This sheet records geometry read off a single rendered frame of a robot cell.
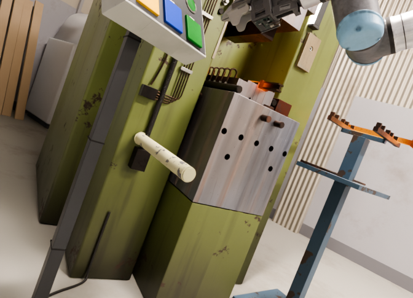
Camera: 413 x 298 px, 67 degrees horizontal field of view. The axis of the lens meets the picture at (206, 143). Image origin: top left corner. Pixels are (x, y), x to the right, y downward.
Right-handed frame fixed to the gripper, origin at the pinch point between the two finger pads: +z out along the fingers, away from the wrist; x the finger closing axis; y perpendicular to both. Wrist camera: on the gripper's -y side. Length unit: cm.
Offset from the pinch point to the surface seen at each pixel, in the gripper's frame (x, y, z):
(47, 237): 19, 59, 112
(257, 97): 46.0, 8.4, 10.6
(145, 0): -21.2, 3.3, 10.3
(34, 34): 122, -176, 315
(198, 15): 4.2, -7.1, 11.0
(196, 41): 0.6, 3.8, 10.3
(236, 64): 80, -27, 33
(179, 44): -4.8, 6.3, 12.9
